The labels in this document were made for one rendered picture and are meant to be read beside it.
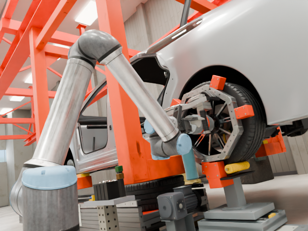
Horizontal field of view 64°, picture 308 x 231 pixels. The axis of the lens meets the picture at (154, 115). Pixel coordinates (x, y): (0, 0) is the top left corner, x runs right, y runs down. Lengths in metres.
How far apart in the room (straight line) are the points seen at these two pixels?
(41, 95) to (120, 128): 2.10
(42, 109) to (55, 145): 2.83
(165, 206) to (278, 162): 4.62
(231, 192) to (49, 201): 1.44
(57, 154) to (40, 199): 0.24
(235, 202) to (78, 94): 1.37
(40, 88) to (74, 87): 2.86
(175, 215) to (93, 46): 1.26
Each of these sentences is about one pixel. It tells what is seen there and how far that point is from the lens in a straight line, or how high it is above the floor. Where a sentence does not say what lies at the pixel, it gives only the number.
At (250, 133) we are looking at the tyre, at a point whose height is 0.71.
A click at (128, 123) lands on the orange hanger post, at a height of 0.97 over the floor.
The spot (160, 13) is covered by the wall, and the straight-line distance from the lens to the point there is 9.04.
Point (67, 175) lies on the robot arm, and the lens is 0.76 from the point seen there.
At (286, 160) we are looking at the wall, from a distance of 6.18.
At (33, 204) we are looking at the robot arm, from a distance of 0.76.
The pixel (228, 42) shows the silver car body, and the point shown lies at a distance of 1.97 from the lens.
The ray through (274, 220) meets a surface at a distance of 1.90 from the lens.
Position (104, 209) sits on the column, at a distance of 1.87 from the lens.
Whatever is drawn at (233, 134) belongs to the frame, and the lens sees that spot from 1.69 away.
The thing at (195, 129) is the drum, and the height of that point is 0.80.
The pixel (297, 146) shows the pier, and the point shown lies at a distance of 5.92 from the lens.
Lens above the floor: 0.58
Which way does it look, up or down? 13 degrees up
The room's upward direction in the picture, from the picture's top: 10 degrees counter-clockwise
